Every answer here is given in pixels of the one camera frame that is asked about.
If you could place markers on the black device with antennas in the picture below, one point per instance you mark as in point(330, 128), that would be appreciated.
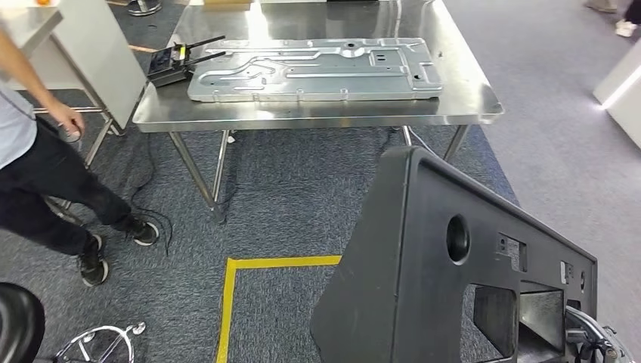
point(165, 67)

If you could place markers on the white table with steel legs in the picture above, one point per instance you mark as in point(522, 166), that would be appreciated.
point(100, 50)

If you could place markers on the chrome round chair base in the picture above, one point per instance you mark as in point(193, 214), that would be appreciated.
point(144, 7)

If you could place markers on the black plastic plate frame part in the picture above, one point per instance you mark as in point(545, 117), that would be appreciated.
point(400, 280)

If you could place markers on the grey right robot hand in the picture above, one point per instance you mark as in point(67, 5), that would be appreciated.
point(593, 345)

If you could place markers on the stainless steel workbench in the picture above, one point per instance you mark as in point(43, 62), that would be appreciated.
point(325, 112)

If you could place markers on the stamped grey sheet metal panel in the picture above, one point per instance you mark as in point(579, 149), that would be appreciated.
point(325, 70)

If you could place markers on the black stool with chrome base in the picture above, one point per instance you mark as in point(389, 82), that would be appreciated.
point(17, 325)

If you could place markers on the person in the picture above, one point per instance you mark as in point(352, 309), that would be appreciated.
point(45, 175)
point(626, 27)

